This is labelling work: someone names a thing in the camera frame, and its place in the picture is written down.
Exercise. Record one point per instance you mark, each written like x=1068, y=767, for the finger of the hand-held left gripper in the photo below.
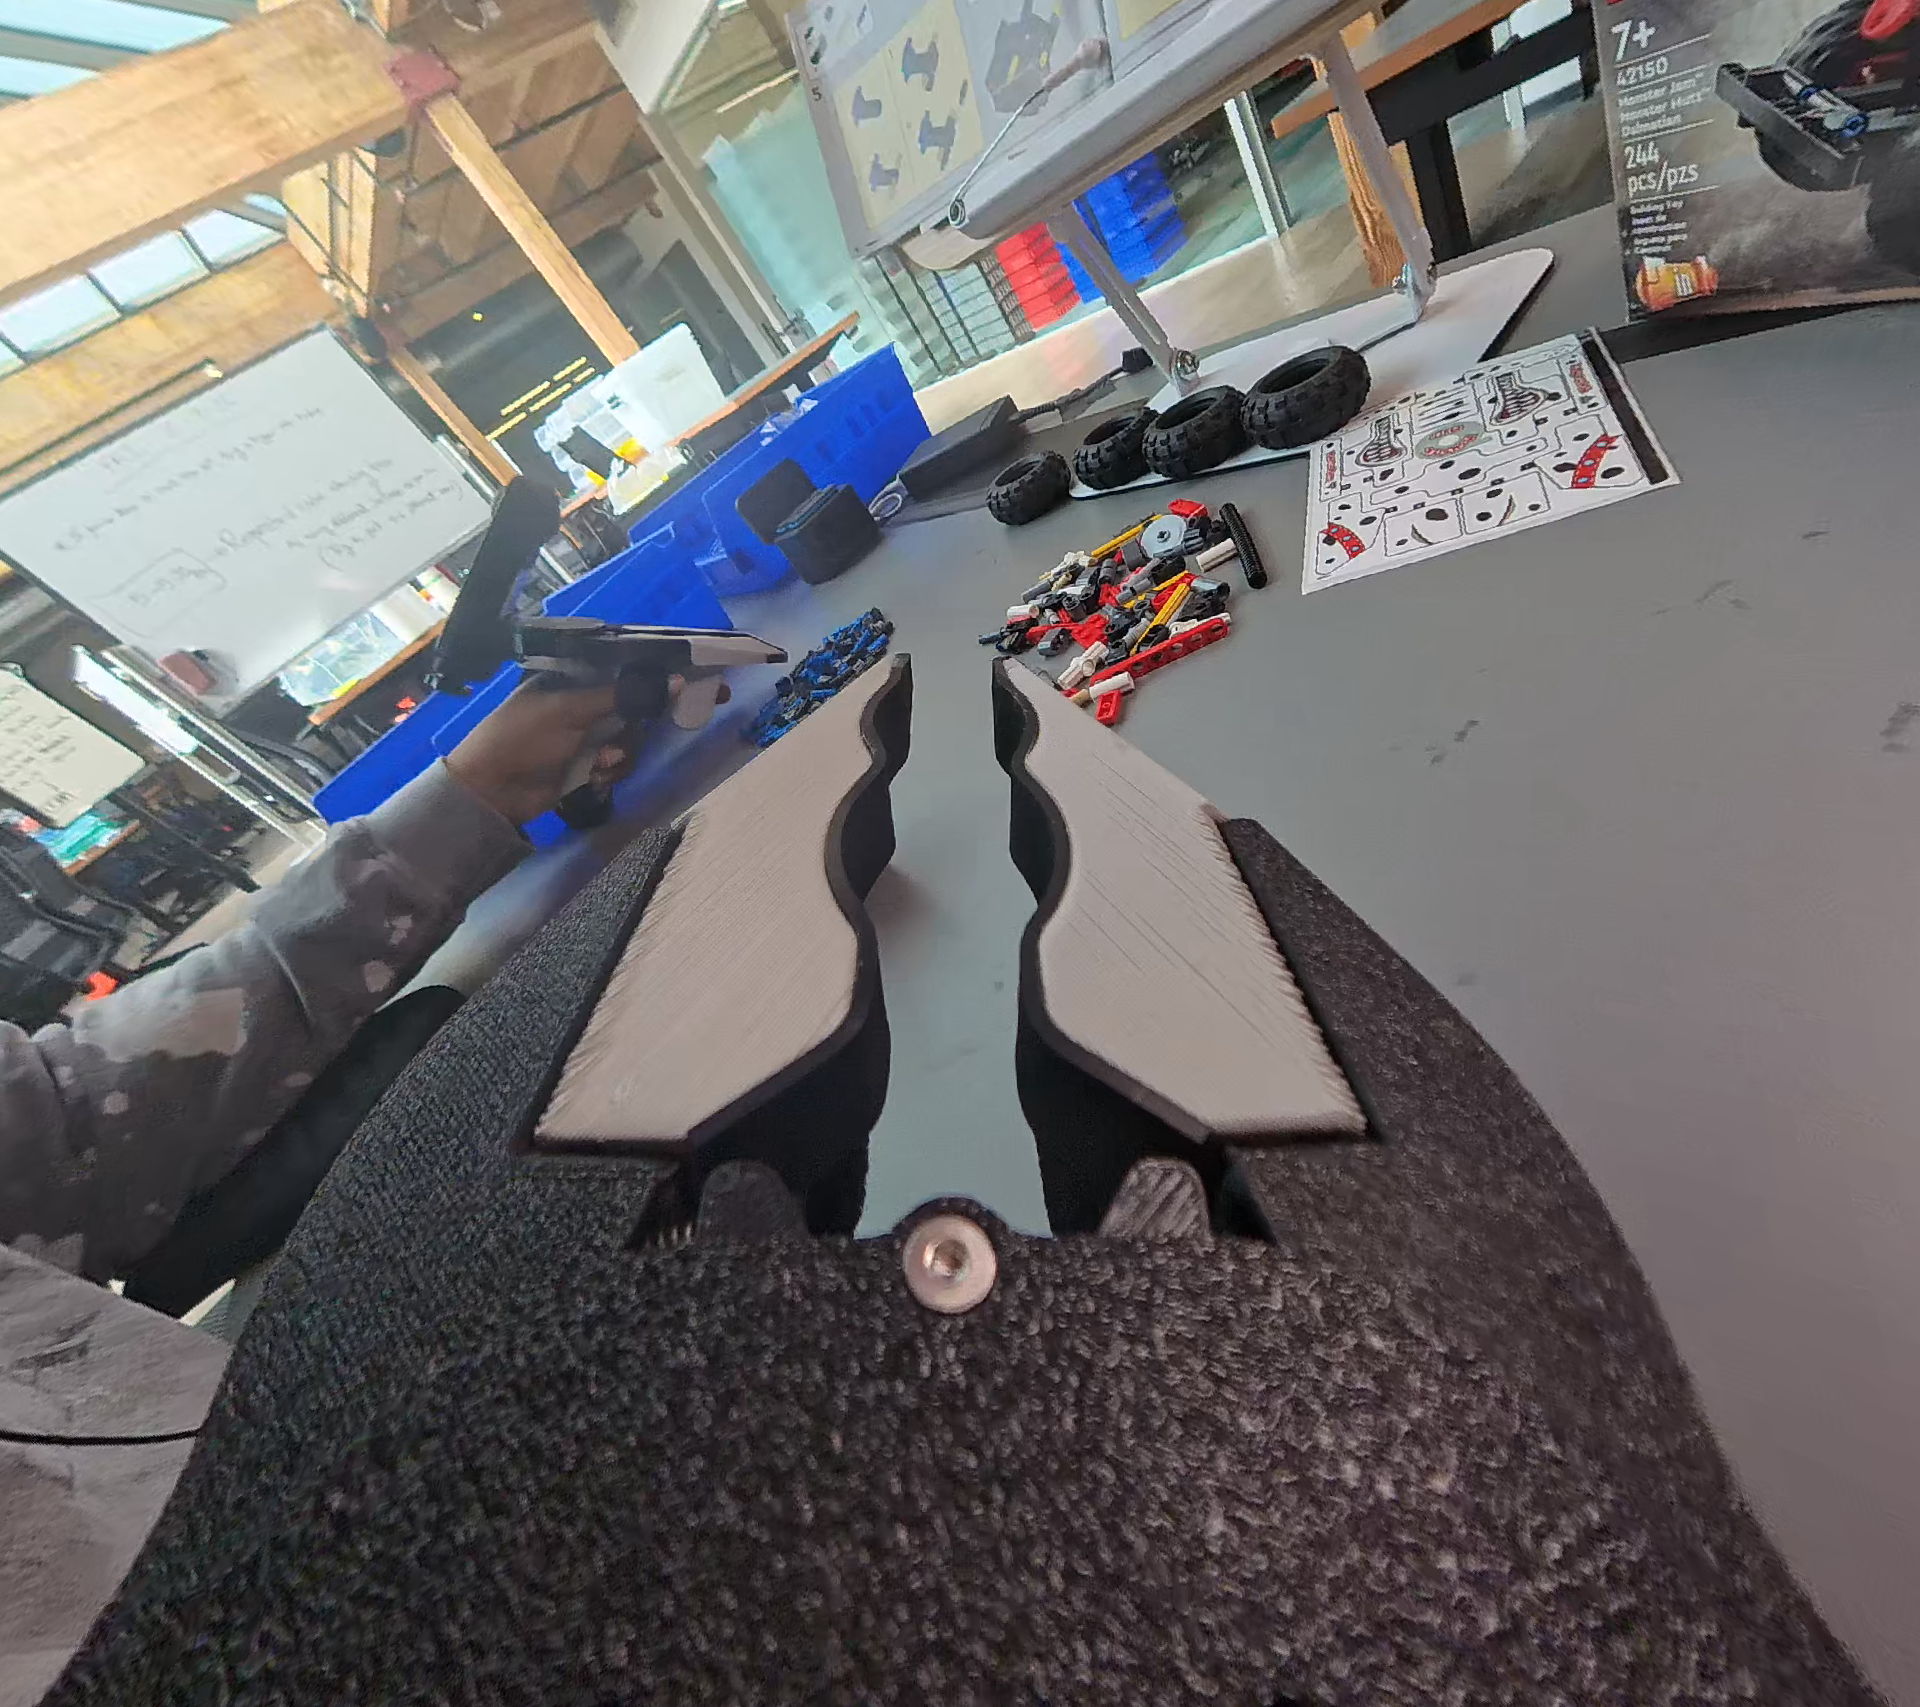
x=706, y=648

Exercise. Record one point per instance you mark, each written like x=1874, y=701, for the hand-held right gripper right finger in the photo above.
x=1171, y=985

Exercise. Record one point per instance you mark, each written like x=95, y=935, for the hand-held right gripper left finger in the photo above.
x=719, y=972

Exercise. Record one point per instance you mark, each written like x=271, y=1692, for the person's left forearm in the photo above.
x=226, y=1017

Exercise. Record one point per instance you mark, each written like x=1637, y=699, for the person's left hand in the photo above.
x=518, y=748

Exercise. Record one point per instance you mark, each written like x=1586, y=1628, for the pile of blue black pins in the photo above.
x=820, y=678

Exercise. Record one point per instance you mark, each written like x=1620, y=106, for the blue storage bin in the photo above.
x=840, y=432
x=452, y=748

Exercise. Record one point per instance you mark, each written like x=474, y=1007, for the black battery charger case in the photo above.
x=820, y=530

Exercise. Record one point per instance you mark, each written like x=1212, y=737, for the black power adapter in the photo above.
x=961, y=448

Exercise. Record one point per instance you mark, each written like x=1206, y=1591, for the black toy tyre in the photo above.
x=1301, y=395
x=1029, y=493
x=1116, y=450
x=1194, y=432

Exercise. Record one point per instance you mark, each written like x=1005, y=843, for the large whiteboard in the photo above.
x=226, y=507

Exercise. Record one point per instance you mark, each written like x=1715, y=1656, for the pile of mixed toy bricks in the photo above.
x=1125, y=614

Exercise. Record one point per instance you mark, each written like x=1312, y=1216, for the small whiteboard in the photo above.
x=62, y=748

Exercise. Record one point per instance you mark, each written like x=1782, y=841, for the black office chair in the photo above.
x=62, y=928

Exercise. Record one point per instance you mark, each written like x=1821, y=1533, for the stack of small storage bins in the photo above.
x=1110, y=224

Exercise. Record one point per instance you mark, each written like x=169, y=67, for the instruction booklet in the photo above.
x=900, y=87

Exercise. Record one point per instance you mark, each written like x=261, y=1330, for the white sticker sheet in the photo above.
x=1486, y=463

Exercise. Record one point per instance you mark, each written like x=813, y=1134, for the white wooden book stand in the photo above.
x=1426, y=297

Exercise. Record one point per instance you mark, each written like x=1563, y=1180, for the wooden side table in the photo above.
x=1441, y=11

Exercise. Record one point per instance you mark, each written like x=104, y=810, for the toy truck set box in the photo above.
x=1758, y=87

